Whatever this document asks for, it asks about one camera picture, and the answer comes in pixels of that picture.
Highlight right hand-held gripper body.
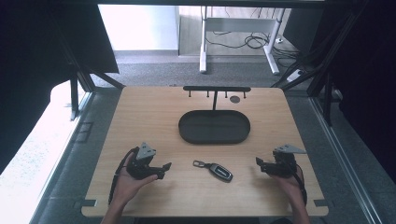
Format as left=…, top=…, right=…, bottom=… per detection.
left=264, top=144, right=307, bottom=179

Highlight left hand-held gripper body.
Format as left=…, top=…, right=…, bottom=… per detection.
left=125, top=142, right=164, bottom=181

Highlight black car key with keyring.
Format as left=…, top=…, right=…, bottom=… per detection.
left=192, top=160, right=234, bottom=184

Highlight black key rack with tray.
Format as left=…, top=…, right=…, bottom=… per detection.
left=177, top=85, right=252, bottom=146

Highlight person's right hand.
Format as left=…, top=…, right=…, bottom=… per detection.
left=270, top=167, right=306, bottom=206

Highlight person's left hand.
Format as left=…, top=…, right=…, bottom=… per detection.
left=111, top=152, right=159, bottom=208

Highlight black metal stand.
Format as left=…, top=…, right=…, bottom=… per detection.
left=271, top=0, right=372, bottom=127
left=54, top=18, right=126, bottom=121

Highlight white power strip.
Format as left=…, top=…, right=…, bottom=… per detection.
left=286, top=68, right=305, bottom=84

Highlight dark curtain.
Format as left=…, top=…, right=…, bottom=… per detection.
left=0, top=0, right=120, bottom=175
left=282, top=0, right=396, bottom=185

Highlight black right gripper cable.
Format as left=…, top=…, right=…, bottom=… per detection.
left=292, top=162, right=309, bottom=207

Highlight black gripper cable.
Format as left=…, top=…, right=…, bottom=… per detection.
left=292, top=162, right=309, bottom=207
left=107, top=147, right=140, bottom=205

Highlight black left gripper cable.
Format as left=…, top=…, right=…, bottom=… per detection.
left=107, top=147, right=140, bottom=205

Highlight black cables on floor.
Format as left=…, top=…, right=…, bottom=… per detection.
left=205, top=29, right=302, bottom=68

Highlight white desk frame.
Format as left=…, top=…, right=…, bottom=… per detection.
left=198, top=5, right=287, bottom=76

